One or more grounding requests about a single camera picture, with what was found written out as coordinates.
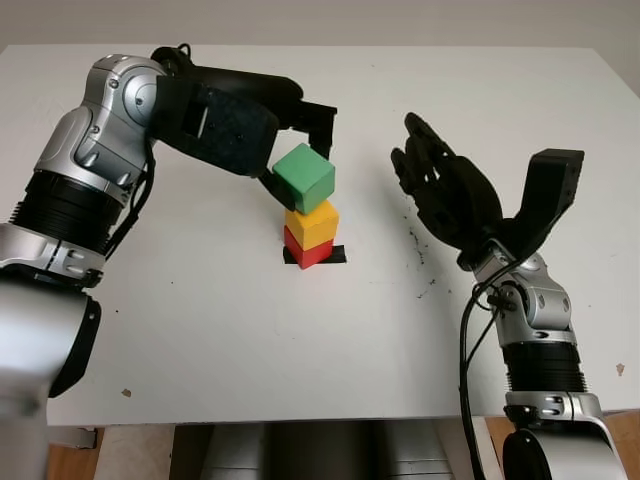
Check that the green wooden cube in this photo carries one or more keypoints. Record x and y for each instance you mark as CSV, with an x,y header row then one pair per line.
x,y
302,175

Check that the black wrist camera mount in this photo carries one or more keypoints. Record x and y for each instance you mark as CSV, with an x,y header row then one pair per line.
x,y
550,195
225,130

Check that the red wooden cube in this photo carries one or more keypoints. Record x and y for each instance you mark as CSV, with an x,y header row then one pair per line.
x,y
312,256

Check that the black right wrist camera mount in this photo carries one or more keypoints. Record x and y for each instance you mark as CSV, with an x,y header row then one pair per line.
x,y
550,195

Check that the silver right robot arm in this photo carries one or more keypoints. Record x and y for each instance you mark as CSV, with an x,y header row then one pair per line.
x,y
540,320

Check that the grey robot torso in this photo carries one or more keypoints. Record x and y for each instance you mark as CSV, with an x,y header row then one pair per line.
x,y
320,452

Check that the yellow wooden cube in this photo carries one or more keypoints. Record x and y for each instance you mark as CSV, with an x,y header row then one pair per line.
x,y
315,227

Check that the white table leg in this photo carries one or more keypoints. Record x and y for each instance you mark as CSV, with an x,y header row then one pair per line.
x,y
484,450

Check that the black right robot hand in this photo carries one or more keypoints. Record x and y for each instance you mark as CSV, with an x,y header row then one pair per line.
x,y
460,200

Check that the black tape strip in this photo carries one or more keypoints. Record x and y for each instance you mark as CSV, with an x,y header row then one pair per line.
x,y
340,256

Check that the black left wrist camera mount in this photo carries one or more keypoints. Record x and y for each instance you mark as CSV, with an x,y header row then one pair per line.
x,y
225,130

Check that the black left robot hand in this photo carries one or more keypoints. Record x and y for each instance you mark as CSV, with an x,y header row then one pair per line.
x,y
250,87

